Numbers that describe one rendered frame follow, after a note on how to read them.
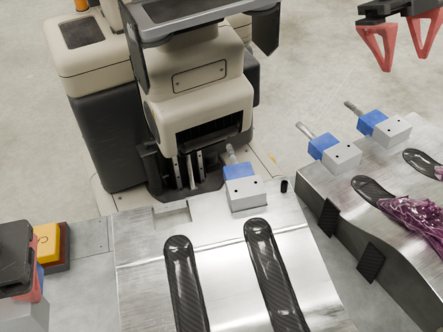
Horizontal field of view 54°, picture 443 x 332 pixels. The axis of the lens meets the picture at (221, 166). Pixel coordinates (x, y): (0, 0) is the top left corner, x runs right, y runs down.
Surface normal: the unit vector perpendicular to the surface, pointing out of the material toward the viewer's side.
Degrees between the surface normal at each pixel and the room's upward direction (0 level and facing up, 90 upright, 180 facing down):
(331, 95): 0
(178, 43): 98
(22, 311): 2
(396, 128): 0
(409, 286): 90
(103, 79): 90
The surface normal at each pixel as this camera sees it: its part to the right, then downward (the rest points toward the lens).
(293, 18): -0.05, -0.67
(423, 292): -0.86, 0.40
